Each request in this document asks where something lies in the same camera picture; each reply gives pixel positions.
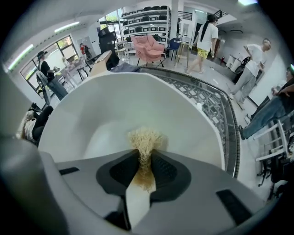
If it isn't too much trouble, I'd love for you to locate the black mesh office chair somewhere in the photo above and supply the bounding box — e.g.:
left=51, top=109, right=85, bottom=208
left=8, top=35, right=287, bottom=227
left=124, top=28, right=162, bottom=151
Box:
left=86, top=28, right=120, bottom=71

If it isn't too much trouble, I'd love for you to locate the pink padded armchair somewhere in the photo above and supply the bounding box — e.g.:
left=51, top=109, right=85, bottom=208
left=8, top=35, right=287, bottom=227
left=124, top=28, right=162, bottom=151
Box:
left=130, top=34, right=166, bottom=69

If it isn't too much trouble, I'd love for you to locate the table with checkered cloth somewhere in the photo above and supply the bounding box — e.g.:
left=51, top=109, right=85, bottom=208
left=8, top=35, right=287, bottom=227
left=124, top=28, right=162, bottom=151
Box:
left=59, top=57, right=90, bottom=89

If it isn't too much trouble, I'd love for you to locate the black staircase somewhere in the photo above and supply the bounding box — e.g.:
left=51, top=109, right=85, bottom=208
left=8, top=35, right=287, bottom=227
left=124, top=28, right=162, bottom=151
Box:
left=176, top=10, right=237, bottom=26

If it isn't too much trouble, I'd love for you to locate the black framed window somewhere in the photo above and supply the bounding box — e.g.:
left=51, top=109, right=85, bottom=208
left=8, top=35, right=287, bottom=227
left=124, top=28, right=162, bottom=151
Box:
left=20, top=35, right=78, bottom=92

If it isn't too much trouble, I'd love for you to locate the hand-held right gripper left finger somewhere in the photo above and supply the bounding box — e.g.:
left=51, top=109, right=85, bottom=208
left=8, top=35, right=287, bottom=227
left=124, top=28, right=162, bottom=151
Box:
left=56, top=149, right=141, bottom=231

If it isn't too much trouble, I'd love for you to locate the white shelf of black cases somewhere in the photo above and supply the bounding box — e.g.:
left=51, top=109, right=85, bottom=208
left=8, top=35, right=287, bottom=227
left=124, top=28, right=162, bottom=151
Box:
left=119, top=5, right=172, bottom=45

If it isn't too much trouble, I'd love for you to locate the dark blue cloth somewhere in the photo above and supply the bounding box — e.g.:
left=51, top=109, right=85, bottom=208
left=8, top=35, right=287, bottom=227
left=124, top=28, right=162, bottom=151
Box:
left=111, top=63, right=141, bottom=73

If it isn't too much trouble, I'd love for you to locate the ceiling strip light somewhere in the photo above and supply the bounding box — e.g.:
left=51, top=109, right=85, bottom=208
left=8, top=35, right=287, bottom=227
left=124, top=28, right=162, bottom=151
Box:
left=54, top=21, right=80, bottom=33
left=8, top=44, right=34, bottom=71

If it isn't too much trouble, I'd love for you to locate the white desk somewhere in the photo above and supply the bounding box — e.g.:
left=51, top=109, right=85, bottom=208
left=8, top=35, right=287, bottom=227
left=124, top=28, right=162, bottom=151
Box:
left=252, top=119, right=291, bottom=162

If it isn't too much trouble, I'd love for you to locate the black lattice metal table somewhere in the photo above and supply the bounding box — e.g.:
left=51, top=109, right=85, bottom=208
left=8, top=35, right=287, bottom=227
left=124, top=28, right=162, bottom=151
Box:
left=137, top=66, right=241, bottom=179

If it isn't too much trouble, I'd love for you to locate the yellow round side table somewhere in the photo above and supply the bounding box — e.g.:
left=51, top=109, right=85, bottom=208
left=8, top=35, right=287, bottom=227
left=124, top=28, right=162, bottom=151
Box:
left=175, top=41, right=192, bottom=67

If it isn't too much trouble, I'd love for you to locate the cream frying pan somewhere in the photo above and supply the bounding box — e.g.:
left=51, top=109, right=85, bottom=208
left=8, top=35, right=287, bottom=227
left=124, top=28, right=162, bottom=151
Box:
left=38, top=50, right=227, bottom=230

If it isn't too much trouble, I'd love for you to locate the blue chair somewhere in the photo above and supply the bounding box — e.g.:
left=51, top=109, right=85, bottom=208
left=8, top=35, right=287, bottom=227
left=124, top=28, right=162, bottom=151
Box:
left=165, top=38, right=181, bottom=61

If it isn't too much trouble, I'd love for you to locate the small yellowish-green object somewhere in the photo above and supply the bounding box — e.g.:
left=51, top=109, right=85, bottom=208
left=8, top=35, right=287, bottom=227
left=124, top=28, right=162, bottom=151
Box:
left=127, top=125, right=168, bottom=192

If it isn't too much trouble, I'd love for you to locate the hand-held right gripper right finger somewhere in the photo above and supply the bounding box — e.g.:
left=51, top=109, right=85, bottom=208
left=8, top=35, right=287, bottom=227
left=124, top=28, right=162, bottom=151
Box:
left=132, top=149, right=270, bottom=235

